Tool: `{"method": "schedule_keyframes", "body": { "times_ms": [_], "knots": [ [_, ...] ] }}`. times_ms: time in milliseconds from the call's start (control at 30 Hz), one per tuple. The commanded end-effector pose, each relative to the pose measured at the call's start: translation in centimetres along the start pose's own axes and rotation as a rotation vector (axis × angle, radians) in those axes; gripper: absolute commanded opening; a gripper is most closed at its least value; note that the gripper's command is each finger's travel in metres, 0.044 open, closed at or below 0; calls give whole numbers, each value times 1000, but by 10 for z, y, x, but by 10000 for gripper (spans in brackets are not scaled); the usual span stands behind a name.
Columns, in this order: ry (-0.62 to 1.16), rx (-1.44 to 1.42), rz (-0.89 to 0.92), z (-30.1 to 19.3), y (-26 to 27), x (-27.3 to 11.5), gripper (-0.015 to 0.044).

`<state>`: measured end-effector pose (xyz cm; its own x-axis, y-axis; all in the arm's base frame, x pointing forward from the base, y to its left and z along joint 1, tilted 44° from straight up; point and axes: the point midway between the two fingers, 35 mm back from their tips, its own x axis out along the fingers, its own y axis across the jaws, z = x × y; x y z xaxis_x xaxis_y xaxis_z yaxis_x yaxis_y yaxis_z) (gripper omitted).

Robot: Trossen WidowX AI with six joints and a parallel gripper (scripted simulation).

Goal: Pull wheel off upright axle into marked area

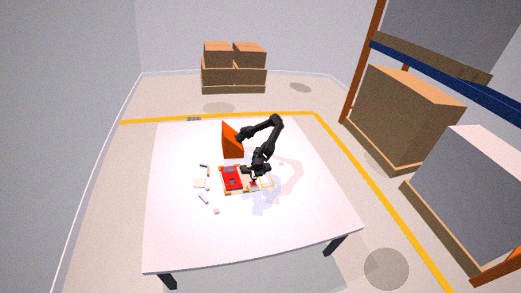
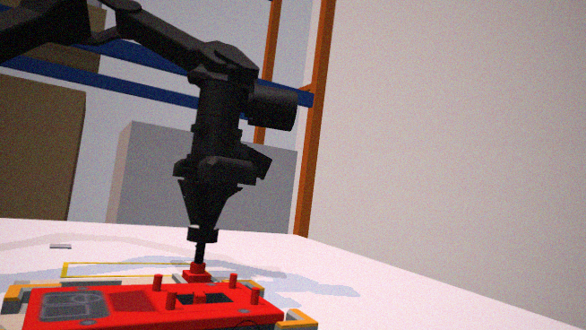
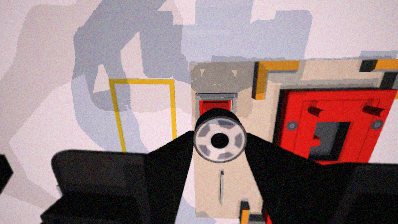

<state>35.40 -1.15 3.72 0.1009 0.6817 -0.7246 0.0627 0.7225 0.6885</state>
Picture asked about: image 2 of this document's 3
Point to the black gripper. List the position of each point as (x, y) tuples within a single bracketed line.
[(210, 175)]

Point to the grey and white wheel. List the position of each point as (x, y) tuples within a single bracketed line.
[(193, 235)]

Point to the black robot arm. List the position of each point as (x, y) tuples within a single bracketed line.
[(226, 77)]

